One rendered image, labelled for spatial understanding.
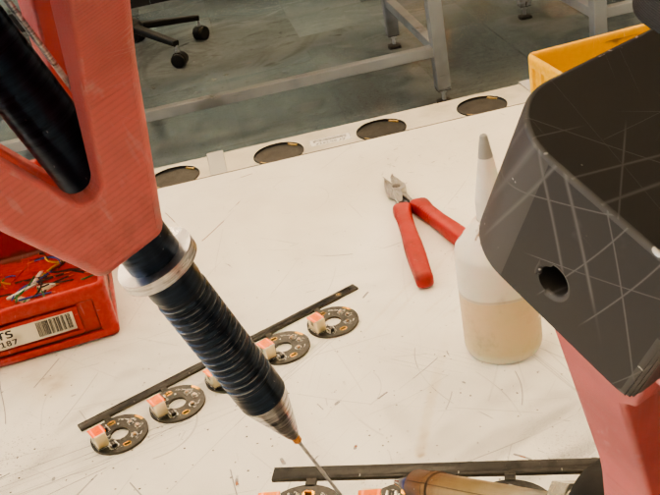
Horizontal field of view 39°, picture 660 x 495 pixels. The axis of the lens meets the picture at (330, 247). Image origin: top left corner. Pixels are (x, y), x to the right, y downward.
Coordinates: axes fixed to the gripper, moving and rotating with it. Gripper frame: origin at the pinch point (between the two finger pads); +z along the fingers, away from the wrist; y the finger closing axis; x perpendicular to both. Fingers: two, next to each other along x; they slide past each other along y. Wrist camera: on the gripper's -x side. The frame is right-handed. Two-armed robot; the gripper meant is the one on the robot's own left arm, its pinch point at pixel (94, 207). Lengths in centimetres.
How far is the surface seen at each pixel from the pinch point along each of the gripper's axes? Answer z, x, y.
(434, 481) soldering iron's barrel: 9.2, -2.2, -2.1
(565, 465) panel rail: 14.2, -5.8, -0.6
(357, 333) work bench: 21.0, -7.0, 17.1
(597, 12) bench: 127, -153, 179
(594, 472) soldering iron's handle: 6.3, -3.6, -6.7
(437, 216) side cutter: 22.7, -15.3, 22.1
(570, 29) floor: 149, -168, 213
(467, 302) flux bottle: 19.0, -10.4, 11.8
